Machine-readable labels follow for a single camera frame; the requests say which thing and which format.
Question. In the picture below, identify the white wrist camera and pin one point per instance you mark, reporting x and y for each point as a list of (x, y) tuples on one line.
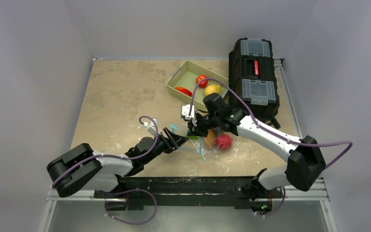
[(151, 127), (188, 112)]

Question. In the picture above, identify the red orange fake tomato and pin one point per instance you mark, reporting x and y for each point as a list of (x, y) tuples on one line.
[(184, 91)]

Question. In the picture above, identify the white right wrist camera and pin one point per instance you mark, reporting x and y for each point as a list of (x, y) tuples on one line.
[(188, 112)]

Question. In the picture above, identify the black toolbox clear lids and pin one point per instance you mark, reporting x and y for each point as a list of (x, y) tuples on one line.
[(251, 75)]

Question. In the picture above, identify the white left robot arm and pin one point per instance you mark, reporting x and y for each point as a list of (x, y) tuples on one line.
[(85, 168)]

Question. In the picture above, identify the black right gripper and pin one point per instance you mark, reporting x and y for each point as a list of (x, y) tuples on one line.
[(198, 125)]

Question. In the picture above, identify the yellow fake lemon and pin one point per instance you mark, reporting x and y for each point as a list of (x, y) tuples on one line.
[(210, 89)]

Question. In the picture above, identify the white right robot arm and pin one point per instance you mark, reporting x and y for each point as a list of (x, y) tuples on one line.
[(303, 157)]

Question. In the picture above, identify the clear zip bag blue seal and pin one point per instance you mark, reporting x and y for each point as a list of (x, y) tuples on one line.
[(198, 146)]

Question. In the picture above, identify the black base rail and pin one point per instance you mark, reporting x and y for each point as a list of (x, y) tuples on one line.
[(239, 192)]

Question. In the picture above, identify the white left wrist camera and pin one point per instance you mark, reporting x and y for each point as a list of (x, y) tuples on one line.
[(151, 127)]

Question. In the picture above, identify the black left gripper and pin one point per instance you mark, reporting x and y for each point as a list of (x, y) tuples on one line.
[(177, 140)]

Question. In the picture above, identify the red fake apple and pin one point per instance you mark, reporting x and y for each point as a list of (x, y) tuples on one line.
[(223, 142)]

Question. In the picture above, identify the brown fake potato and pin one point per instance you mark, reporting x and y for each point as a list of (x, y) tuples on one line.
[(209, 140)]

